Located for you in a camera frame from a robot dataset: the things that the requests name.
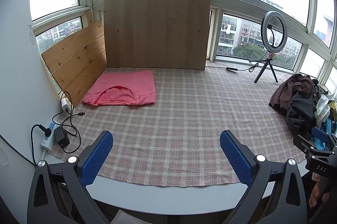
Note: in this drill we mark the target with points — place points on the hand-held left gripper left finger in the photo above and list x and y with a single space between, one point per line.
97 158

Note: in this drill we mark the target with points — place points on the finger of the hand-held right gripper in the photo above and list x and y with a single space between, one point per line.
320 133
300 142

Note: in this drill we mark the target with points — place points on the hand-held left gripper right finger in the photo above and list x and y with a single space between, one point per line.
235 158

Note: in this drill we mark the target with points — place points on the black garment with yellow stripes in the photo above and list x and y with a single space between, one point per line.
333 108

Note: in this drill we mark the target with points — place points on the person's right hand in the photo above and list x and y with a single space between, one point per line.
318 192

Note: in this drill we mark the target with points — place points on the light blue garment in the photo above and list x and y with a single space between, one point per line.
329 126

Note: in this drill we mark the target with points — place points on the white garment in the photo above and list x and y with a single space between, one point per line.
321 108

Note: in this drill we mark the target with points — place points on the dark grey garment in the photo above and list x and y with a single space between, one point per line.
300 113

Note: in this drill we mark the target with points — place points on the black power adapter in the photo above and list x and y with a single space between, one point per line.
62 136

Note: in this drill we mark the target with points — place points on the brown garment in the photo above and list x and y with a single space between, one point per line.
284 92

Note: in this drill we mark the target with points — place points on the white power strip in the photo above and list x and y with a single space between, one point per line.
48 138

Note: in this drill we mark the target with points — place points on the white charger plug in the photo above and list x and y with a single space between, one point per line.
65 105

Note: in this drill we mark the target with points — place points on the pink plaid table cloth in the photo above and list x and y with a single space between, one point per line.
184 121

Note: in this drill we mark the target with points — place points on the folded pink shirt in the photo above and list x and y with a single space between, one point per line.
126 90

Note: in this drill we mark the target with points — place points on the small black tripod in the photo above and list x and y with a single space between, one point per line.
266 67

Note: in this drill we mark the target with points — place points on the pine plank board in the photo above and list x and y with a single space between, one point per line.
76 61

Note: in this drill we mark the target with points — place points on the large plywood board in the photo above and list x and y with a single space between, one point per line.
158 29

